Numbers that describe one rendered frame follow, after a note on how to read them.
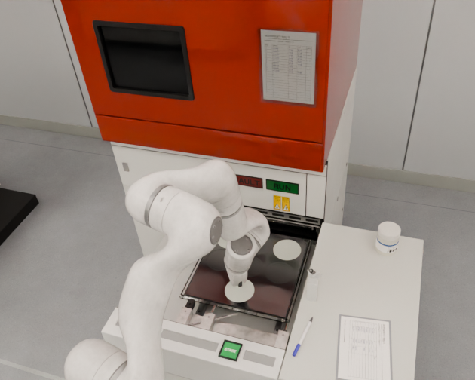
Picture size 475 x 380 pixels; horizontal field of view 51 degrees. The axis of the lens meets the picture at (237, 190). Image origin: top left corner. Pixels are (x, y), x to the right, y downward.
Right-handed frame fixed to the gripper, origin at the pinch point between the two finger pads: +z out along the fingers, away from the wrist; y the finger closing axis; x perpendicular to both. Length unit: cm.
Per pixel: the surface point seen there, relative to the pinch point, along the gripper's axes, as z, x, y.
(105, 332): -7.7, -43.7, 7.3
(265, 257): 4.2, 13.1, -3.9
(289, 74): -54, 25, -37
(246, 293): -1.1, 1.8, 7.4
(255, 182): -6.6, 16.6, -28.0
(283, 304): -4.5, 11.4, 14.8
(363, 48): 54, 120, -119
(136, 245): 134, -33, -69
